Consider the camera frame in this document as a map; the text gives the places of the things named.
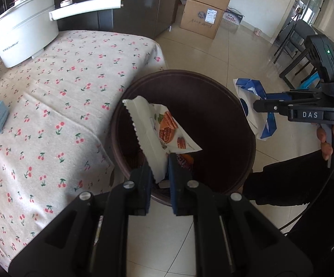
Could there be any black chair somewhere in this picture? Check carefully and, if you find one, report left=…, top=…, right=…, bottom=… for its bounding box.
left=273, top=19, right=316, bottom=89

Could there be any cherry print tablecloth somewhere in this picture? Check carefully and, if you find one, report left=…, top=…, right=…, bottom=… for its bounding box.
left=0, top=31, right=166, bottom=271

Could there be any dark brown trash bin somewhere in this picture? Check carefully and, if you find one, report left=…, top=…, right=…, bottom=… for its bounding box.
left=120, top=70, right=256, bottom=195

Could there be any small printed box on floor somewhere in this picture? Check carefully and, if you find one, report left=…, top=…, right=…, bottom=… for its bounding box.
left=223, top=8, right=244, bottom=26

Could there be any lower cardboard box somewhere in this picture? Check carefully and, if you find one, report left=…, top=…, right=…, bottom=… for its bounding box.
left=180, top=0, right=224, bottom=39

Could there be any blue white paper box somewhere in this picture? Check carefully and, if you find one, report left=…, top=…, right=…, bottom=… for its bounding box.
left=232, top=78, right=289, bottom=142

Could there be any grey refrigerator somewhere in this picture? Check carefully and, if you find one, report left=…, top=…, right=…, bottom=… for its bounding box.
left=31, top=0, right=185, bottom=39

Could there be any white electric cooking pot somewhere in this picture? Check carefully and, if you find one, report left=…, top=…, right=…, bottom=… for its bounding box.
left=0, top=0, right=123, bottom=68

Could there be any white snack wrapper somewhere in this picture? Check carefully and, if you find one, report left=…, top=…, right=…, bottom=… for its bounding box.
left=122, top=96, right=202, bottom=183

